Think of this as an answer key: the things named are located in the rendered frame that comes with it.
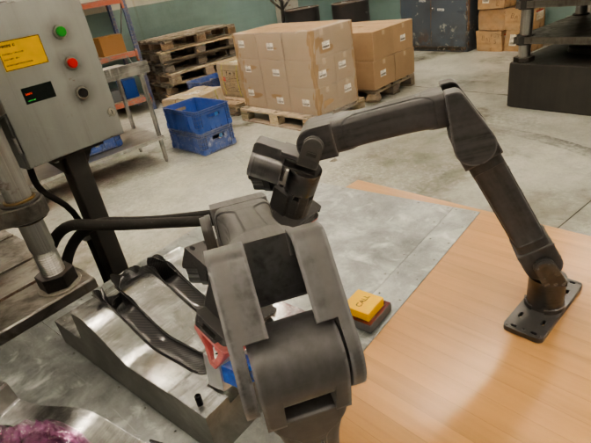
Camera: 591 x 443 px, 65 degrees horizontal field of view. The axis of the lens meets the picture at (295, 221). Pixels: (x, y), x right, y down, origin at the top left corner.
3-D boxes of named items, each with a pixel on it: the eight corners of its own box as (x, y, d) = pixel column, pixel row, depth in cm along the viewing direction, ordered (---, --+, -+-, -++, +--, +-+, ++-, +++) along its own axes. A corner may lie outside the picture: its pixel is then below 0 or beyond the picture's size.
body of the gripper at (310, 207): (262, 217, 89) (269, 189, 83) (295, 194, 95) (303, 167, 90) (288, 237, 87) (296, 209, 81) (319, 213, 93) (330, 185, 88)
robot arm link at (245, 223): (197, 201, 58) (206, 275, 29) (266, 185, 60) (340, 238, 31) (222, 291, 61) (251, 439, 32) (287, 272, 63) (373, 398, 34)
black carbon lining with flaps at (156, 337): (268, 330, 84) (259, 288, 80) (201, 392, 74) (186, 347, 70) (156, 279, 106) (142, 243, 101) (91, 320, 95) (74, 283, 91)
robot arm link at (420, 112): (289, 134, 75) (490, 83, 67) (298, 117, 83) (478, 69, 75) (311, 200, 81) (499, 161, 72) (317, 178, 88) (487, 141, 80)
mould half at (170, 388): (319, 351, 88) (310, 293, 81) (219, 458, 71) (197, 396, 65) (161, 279, 118) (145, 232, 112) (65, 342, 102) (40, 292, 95)
